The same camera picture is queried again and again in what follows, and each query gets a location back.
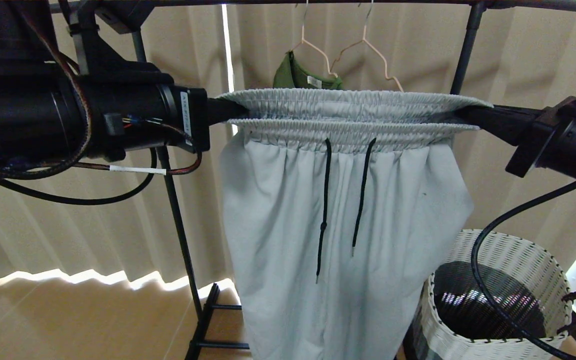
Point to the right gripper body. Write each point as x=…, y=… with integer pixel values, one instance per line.
x=568, y=145

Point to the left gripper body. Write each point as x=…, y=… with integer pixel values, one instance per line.
x=138, y=115

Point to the green long-sleeved shirt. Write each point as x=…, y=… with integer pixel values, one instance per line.
x=293, y=80

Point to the pale blue denim garment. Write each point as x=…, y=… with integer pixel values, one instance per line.
x=293, y=210

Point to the pink clothes hanger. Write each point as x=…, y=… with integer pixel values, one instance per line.
x=318, y=50
x=375, y=50

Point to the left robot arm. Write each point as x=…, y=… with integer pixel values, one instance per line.
x=18, y=115

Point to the white laundry basket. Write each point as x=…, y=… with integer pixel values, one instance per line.
x=518, y=250

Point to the black clothes rack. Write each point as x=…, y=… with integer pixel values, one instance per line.
x=178, y=225

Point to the beige curtain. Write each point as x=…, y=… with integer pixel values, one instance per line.
x=68, y=225

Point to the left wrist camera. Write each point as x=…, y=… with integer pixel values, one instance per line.
x=113, y=30

